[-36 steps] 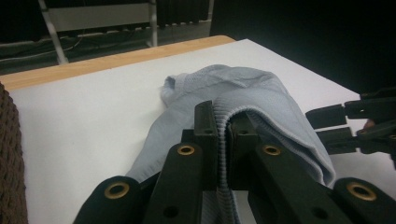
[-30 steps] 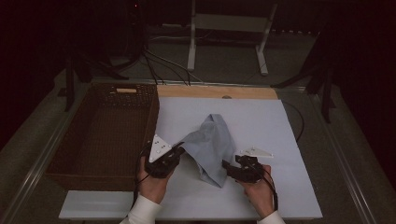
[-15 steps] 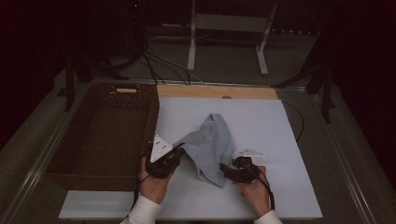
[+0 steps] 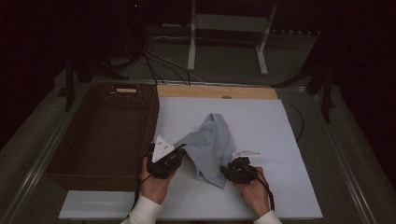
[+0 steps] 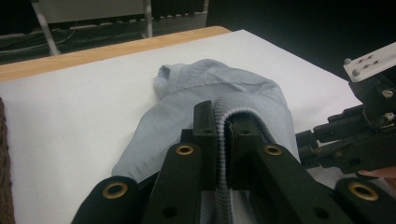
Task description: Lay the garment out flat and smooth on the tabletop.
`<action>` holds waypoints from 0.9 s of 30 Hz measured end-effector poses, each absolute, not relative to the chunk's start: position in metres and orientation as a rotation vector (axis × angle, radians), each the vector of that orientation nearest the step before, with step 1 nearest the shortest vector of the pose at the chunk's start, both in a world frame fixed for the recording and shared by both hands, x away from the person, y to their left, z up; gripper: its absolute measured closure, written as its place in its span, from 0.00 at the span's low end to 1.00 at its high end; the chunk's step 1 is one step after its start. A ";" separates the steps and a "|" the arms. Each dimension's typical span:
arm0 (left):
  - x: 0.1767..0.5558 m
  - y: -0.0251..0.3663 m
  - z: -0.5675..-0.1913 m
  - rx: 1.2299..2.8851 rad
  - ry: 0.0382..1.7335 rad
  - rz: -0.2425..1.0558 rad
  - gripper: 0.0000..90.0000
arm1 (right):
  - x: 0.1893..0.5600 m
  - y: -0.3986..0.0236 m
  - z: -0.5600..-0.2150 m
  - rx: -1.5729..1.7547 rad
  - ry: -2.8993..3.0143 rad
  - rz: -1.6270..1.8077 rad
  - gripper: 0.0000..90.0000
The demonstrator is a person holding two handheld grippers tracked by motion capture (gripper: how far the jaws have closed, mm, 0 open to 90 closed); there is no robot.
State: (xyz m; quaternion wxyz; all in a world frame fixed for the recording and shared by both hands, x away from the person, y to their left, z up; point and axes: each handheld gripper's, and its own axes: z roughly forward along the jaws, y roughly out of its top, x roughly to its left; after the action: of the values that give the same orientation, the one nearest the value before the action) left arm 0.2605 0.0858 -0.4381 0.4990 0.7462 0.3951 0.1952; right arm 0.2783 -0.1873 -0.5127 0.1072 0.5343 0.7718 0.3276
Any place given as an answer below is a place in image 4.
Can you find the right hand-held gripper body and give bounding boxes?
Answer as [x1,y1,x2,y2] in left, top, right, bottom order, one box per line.
[225,149,263,185]

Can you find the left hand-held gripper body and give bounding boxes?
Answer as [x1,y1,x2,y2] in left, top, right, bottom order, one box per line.
[146,134,183,180]

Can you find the light blue tank top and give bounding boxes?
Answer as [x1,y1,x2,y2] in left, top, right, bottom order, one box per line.
[173,113,236,189]

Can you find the brown wicker basket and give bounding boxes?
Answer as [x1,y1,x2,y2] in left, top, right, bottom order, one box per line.
[46,82,161,192]

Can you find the person's right hand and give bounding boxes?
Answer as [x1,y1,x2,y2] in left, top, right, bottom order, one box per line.
[237,167,271,217]

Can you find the person's left hand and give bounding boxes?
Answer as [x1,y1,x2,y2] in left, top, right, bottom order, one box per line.
[138,157,176,204]

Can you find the black tripod stand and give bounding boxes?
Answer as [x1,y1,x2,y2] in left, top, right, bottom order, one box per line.
[270,31,337,124]
[64,54,130,112]

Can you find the dark equipment stand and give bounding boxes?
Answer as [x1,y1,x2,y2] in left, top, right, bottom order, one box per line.
[108,0,148,68]

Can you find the white metal stand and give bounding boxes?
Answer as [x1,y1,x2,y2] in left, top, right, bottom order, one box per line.
[187,0,278,77]

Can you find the right hand-held gripper cable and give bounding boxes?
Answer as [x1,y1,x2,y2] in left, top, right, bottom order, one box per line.
[248,167,276,213]

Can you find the thin black table cable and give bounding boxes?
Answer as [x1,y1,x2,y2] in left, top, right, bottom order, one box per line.
[281,100,305,143]

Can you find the black floor cables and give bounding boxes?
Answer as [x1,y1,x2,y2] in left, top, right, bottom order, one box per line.
[141,49,204,87]

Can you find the metal frame rail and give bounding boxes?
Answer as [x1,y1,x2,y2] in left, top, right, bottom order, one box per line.
[311,92,379,224]
[0,92,92,224]

